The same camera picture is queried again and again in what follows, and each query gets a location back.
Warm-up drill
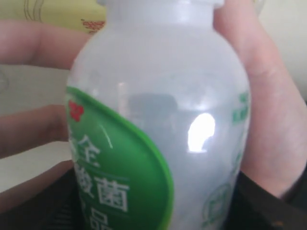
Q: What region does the person's open bare hand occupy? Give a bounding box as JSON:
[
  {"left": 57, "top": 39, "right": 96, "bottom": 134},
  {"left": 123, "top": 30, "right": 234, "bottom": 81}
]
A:
[{"left": 0, "top": 0, "right": 307, "bottom": 200}]

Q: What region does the green label yogurt drink bottle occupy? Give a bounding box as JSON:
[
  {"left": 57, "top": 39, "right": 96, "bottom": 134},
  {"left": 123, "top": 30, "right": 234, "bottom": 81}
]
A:
[{"left": 65, "top": 0, "right": 250, "bottom": 230}]

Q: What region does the yellow juice bottle red cap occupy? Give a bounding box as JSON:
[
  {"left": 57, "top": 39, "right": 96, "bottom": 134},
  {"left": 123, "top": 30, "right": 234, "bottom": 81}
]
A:
[{"left": 0, "top": 0, "right": 106, "bottom": 34}]

